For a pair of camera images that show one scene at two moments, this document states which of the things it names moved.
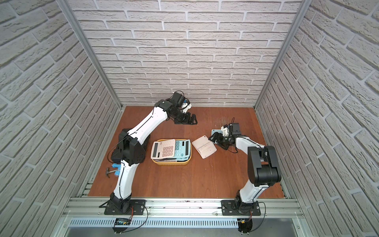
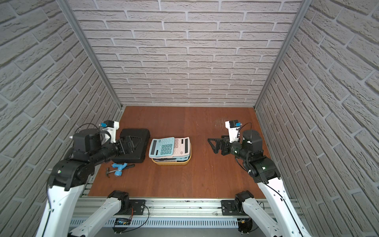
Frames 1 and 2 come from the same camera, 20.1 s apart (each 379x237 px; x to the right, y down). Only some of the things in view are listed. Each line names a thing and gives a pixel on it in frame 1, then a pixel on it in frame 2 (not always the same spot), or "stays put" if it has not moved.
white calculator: (204, 146) → (182, 147)
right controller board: (245, 225) stays put
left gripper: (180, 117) → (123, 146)
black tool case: (130, 149) stays put
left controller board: (121, 221) stays put
